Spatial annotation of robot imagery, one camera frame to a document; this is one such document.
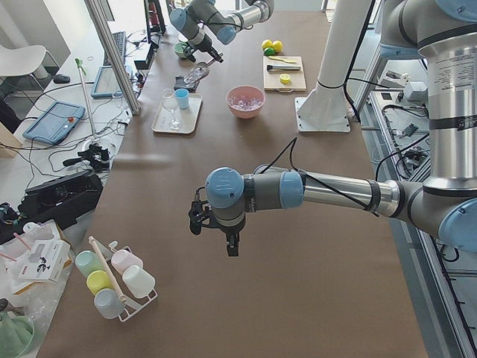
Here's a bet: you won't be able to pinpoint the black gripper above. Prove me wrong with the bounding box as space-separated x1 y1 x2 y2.
188 188 246 257
185 35 224 63

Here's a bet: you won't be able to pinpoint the stainless steel ice scoop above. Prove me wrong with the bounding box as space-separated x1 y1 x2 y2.
184 61 211 85

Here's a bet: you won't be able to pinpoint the clear plastic ice cubes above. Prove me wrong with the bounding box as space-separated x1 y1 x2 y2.
184 67 209 84

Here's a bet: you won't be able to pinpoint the light blue plastic cup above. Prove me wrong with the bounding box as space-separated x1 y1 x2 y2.
174 88 189 110

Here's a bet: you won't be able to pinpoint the mint green bowl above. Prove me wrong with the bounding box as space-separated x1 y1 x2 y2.
174 42 189 60

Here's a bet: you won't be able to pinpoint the pink plastic bowl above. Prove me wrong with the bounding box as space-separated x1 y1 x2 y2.
226 85 265 119

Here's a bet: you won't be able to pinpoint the yellow plastic knife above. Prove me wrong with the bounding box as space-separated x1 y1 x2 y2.
268 56 297 63

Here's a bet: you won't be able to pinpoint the clear wine glass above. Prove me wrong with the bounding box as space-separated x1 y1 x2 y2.
162 88 181 131

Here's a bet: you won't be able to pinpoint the cream rabbit serving tray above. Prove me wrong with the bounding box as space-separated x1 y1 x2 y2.
151 93 202 134

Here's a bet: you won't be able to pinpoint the wooden cutting board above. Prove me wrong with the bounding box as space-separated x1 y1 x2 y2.
263 56 306 92

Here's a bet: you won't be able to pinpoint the half cut lemon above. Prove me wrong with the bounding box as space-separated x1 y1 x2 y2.
279 74 291 84

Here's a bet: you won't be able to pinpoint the blue teach pendant tablet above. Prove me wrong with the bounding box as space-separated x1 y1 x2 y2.
22 101 85 145

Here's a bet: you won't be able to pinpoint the white wire cup rack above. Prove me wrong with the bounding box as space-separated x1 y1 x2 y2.
75 240 158 322

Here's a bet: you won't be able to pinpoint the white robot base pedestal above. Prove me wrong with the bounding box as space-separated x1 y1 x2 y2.
295 0 375 133

